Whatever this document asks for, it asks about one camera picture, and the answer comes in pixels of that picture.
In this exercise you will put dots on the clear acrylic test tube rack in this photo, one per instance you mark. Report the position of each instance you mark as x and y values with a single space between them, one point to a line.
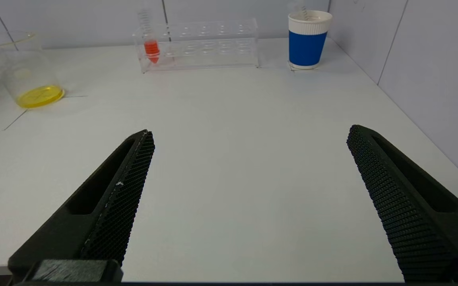
205 47

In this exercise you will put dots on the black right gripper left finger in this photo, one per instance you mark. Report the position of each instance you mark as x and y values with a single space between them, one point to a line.
109 214

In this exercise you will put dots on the blue and white paper cup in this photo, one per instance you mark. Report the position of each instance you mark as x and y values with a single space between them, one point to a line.
307 43

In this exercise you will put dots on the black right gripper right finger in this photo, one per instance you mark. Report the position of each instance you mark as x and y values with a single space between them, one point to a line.
412 214

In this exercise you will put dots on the test tube with red pigment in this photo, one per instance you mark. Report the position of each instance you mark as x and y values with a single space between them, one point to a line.
151 47

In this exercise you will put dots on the test tube with yellow pigment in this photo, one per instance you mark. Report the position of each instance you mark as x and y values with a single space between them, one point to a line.
302 12

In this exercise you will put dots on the clear glass beaker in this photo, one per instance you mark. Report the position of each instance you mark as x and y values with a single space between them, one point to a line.
34 93

